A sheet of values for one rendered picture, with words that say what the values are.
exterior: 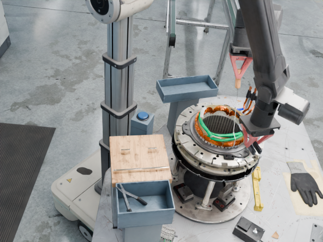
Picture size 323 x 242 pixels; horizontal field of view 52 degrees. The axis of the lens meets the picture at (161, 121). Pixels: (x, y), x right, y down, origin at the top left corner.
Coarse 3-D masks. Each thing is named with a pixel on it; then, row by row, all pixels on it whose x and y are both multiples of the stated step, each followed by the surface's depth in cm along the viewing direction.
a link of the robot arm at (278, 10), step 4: (276, 4) 92; (276, 8) 92; (280, 8) 92; (276, 12) 91; (280, 12) 92; (276, 16) 91; (280, 16) 93; (276, 20) 91; (280, 20) 94; (280, 24) 95
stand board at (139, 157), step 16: (112, 144) 114; (128, 144) 115; (144, 144) 115; (160, 144) 116; (112, 160) 109; (128, 160) 109; (144, 160) 110; (160, 160) 111; (112, 176) 104; (128, 176) 105; (144, 176) 105; (160, 176) 106
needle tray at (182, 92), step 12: (156, 84) 145; (168, 84) 147; (180, 84) 149; (192, 84) 150; (204, 84) 151; (168, 96) 137; (180, 96) 139; (192, 96) 141; (204, 96) 144; (216, 96) 146; (180, 108) 146; (168, 120) 160
